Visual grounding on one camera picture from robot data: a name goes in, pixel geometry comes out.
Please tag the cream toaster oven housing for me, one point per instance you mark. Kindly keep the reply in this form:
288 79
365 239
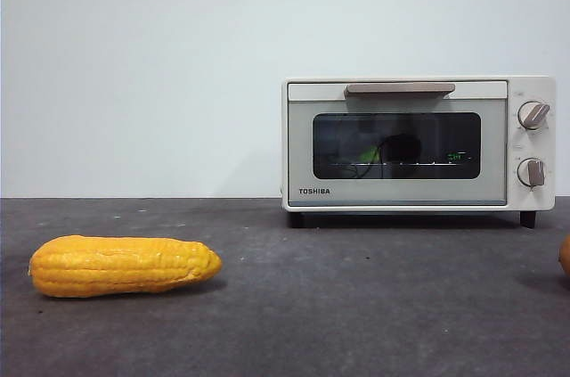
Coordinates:
534 145

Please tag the yellow corn cob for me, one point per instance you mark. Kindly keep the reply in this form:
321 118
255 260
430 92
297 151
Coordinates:
116 268

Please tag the oven knob with upright pointer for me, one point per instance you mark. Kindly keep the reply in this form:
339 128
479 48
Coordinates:
531 171

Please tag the purple eggplant with green stem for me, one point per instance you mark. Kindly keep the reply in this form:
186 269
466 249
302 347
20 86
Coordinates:
401 147

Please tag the orange round fruit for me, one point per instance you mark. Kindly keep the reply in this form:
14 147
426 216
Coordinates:
566 257

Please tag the oven knob with slanted pointer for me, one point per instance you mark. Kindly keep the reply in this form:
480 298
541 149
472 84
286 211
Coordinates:
532 115

